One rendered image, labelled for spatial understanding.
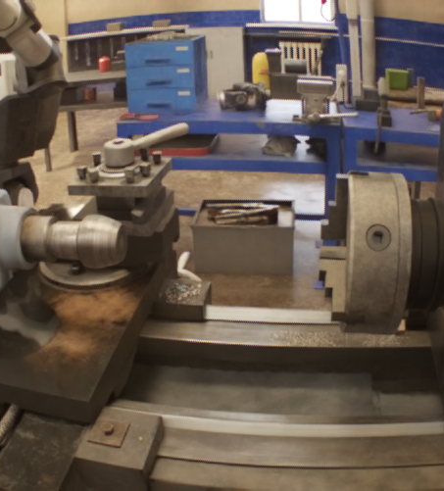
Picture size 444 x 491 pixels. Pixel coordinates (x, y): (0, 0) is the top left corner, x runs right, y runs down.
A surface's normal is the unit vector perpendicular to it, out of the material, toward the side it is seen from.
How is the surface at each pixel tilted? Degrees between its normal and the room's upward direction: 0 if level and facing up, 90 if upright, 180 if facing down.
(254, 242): 90
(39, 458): 0
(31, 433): 0
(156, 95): 90
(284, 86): 90
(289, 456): 0
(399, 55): 90
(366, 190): 20
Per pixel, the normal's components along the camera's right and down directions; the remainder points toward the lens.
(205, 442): -0.04, -0.90
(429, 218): -0.11, -0.65
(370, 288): -0.18, 0.34
